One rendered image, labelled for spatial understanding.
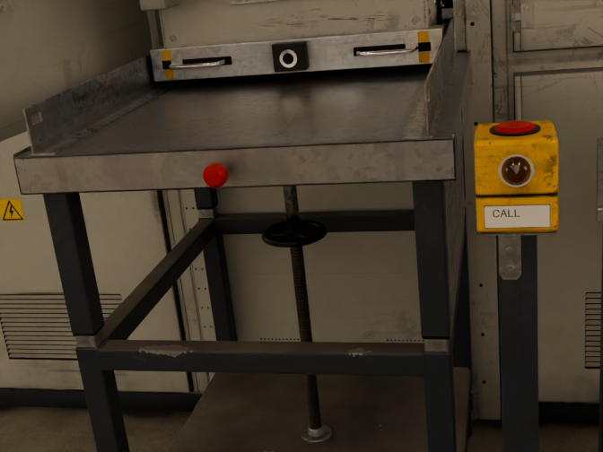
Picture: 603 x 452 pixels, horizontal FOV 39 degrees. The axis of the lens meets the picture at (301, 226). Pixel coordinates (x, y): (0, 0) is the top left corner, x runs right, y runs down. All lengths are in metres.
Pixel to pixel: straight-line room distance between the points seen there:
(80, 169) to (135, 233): 0.78
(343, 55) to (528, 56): 0.40
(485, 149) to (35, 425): 1.67
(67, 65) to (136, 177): 0.48
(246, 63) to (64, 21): 0.34
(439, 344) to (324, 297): 0.76
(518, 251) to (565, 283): 0.97
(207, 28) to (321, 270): 0.63
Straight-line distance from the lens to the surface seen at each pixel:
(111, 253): 2.05
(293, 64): 1.54
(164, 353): 1.33
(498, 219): 0.88
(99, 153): 1.22
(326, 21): 1.56
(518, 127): 0.88
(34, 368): 2.30
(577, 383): 1.99
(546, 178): 0.87
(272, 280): 1.96
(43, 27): 1.59
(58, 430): 2.25
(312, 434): 1.71
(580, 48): 1.76
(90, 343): 1.38
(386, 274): 1.91
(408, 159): 1.10
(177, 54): 1.63
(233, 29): 1.60
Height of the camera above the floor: 1.12
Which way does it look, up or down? 19 degrees down
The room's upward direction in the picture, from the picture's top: 6 degrees counter-clockwise
